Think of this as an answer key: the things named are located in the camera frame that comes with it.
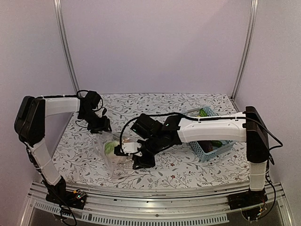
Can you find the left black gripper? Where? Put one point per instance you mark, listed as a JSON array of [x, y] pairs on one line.
[[104, 126]]

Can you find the white fake cauliflower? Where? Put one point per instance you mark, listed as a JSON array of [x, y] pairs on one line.
[[109, 147]]

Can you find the clear zip top bag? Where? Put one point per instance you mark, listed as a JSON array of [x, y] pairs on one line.
[[118, 167]]

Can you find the purple fake eggplant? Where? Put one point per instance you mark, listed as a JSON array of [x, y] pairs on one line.
[[207, 146]]

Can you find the green fake cucumber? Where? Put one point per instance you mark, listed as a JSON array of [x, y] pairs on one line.
[[216, 143]]

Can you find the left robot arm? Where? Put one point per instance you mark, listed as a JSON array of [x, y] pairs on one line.
[[30, 128]]

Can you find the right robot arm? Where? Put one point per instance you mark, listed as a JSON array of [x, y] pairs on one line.
[[245, 127]]

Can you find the floral patterned table mat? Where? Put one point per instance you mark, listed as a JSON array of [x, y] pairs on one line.
[[176, 167]]

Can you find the light blue plastic basket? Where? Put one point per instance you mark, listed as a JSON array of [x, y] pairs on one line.
[[197, 145]]

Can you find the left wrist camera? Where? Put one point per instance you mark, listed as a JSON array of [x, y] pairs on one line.
[[101, 112]]

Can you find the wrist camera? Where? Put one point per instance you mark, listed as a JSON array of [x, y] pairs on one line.
[[101, 112], [126, 149]]

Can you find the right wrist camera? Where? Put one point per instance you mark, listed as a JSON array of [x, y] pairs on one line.
[[126, 149]]

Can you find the aluminium rail frame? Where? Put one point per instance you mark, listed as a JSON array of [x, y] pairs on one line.
[[203, 206]]

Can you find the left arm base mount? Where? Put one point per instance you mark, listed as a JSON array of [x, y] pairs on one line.
[[73, 199]]

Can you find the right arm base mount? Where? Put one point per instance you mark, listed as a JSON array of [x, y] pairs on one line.
[[246, 199]]

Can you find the left aluminium corner post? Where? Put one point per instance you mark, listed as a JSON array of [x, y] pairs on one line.
[[65, 44]]

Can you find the aluminium corner post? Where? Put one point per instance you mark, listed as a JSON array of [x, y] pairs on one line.
[[65, 44], [246, 49]]

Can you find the right aluminium corner post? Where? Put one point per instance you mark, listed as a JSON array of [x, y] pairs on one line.
[[246, 49]]

